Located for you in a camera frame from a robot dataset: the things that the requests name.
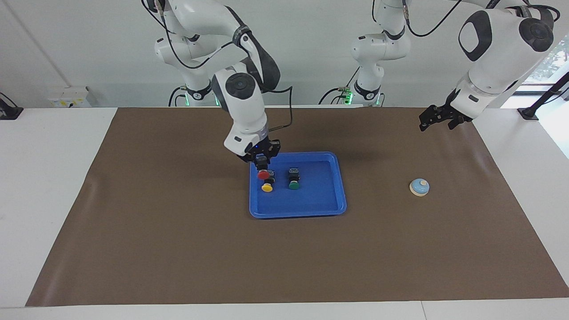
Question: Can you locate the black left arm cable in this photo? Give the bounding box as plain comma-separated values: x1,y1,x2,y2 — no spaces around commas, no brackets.
404,0,556,38

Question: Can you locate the white wall socket box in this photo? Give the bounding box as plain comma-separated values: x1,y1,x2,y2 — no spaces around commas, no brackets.
48,87,96,108

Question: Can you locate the brown table mat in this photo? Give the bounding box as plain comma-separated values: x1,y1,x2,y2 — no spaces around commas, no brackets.
25,107,569,307

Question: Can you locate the blue plastic tray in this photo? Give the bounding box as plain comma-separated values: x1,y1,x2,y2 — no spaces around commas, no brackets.
249,152,347,219

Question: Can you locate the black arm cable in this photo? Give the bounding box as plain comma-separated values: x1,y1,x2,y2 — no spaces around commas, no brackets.
141,0,294,132
404,0,556,38

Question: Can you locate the black table clamp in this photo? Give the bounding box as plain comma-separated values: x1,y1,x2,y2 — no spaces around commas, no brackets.
0,92,24,120

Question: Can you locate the black camera stand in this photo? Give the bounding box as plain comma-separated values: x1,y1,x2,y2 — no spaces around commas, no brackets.
517,71,569,120

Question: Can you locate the light blue desk bell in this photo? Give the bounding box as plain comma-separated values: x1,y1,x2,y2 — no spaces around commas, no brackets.
409,178,430,197

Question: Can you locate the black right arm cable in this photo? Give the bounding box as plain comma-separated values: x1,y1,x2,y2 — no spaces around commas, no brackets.
141,0,294,132

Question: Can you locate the window with green foliage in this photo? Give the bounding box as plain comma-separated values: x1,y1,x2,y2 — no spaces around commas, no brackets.
524,38,569,85

